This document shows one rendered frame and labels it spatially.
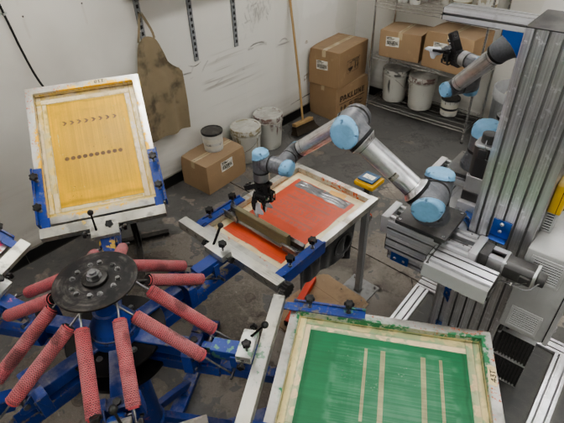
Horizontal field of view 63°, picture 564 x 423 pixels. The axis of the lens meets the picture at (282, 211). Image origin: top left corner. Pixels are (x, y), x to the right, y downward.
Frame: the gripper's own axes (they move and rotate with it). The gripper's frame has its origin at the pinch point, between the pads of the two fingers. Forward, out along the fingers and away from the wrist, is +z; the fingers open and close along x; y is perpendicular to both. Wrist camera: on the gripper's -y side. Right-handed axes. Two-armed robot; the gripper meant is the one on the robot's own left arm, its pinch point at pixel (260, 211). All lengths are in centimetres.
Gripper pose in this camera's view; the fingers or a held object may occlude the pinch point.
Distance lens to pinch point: 225.7
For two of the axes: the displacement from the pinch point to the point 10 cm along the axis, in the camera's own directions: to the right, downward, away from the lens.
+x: 6.7, -4.7, 5.8
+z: 0.2, 7.9, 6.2
